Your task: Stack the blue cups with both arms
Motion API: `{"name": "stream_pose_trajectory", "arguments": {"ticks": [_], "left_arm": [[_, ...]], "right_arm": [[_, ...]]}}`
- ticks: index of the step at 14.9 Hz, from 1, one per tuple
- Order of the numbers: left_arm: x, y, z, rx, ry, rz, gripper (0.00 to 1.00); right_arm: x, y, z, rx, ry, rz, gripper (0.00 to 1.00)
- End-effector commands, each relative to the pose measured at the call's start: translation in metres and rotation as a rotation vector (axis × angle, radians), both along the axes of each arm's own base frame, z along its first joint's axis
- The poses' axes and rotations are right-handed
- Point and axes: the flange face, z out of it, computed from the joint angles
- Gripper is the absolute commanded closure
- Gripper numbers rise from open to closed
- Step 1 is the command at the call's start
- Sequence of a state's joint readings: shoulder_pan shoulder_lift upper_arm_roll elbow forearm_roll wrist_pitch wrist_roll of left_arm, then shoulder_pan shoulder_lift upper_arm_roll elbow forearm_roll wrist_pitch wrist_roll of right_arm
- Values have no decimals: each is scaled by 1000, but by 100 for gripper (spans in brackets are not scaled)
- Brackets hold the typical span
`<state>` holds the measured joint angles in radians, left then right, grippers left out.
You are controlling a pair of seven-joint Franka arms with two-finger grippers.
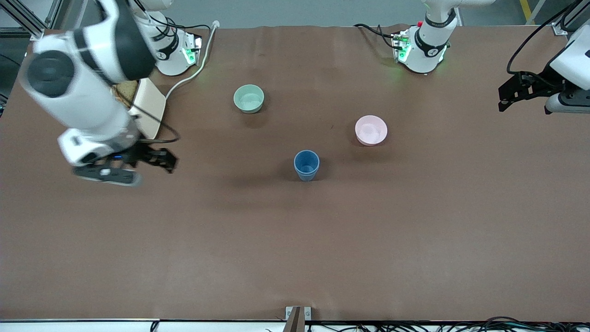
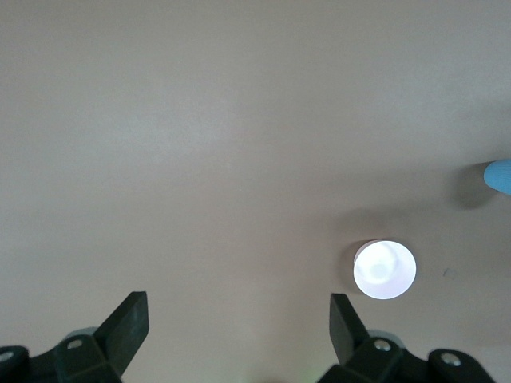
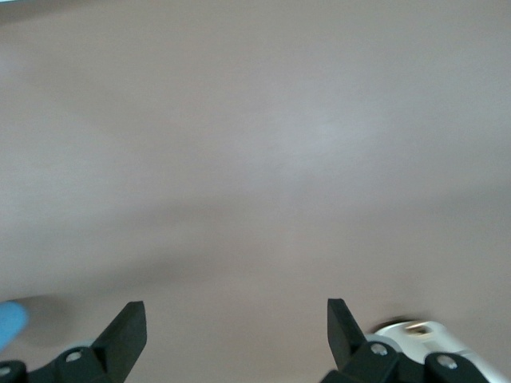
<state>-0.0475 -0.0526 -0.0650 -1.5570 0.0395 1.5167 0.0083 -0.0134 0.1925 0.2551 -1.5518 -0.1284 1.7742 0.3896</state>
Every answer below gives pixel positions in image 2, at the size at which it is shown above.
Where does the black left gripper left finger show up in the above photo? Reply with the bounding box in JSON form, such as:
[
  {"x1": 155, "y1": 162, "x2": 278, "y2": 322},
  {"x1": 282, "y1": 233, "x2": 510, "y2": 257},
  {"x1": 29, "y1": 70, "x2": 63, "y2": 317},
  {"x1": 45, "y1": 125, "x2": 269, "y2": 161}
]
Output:
[{"x1": 0, "y1": 291, "x2": 150, "y2": 383}]

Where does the pink bowl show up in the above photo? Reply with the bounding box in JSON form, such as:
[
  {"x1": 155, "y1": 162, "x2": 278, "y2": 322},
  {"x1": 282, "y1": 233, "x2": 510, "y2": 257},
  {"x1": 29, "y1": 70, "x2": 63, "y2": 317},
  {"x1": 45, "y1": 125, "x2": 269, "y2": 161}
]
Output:
[{"x1": 353, "y1": 239, "x2": 418, "y2": 300}]

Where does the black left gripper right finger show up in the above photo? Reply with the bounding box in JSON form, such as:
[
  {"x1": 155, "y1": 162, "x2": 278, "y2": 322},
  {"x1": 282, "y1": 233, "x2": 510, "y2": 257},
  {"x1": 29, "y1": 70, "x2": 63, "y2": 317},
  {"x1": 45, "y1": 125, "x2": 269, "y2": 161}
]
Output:
[{"x1": 319, "y1": 293, "x2": 497, "y2": 383}]

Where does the blue plastic cup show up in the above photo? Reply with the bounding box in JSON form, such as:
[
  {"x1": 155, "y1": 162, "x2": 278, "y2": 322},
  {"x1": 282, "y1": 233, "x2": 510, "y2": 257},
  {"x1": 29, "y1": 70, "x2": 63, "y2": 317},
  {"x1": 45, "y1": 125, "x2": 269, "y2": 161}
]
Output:
[{"x1": 483, "y1": 158, "x2": 511, "y2": 196}]

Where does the brown table cover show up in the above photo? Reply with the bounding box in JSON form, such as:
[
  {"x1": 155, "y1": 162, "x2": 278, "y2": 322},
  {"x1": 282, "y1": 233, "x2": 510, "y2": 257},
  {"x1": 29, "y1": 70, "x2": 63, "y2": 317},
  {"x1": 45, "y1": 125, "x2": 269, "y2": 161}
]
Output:
[{"x1": 0, "y1": 0, "x2": 511, "y2": 383}]

